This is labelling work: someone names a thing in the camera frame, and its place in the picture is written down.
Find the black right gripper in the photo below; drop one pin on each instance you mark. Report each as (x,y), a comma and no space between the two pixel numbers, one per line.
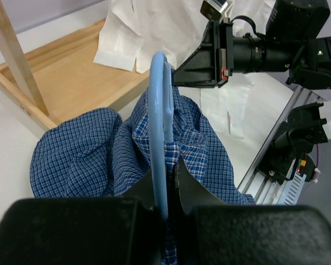
(212,63)

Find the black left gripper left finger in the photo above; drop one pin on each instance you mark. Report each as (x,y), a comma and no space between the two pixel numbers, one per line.
(105,230)

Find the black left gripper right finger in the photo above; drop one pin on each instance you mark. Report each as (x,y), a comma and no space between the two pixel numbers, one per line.
(210,231)

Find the light blue wire hanger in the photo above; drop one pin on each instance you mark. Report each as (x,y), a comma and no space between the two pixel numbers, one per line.
(160,126)

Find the blue checked shirt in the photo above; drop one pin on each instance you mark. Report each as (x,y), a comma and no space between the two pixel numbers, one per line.
(97,154)

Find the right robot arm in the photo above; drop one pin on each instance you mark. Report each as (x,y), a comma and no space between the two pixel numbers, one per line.
(289,44)

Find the white shirt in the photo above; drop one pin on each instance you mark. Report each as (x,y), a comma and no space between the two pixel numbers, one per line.
(135,30)

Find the wooden clothes rack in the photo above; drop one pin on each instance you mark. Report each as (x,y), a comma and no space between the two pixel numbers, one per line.
(51,75)

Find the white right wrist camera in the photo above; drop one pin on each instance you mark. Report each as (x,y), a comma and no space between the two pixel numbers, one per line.
(218,8)

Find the aluminium mounting rail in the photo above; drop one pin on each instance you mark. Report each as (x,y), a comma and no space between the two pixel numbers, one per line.
(304,123)

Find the black right base bracket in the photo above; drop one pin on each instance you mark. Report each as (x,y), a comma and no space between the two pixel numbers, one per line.
(281,157)

